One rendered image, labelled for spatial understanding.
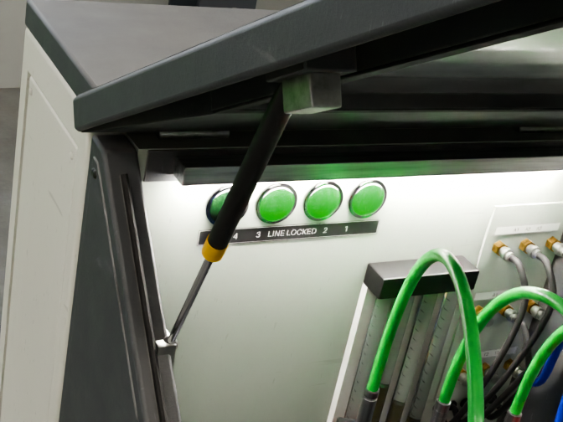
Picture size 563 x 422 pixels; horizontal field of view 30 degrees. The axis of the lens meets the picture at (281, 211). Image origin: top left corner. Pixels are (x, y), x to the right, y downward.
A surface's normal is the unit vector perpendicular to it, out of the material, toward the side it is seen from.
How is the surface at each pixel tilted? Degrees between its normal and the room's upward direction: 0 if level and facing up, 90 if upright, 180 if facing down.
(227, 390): 90
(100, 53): 0
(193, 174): 90
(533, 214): 90
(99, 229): 90
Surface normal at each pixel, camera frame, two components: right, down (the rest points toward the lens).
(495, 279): 0.43, 0.48
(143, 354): 0.43, -0.32
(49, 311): -0.88, 0.05
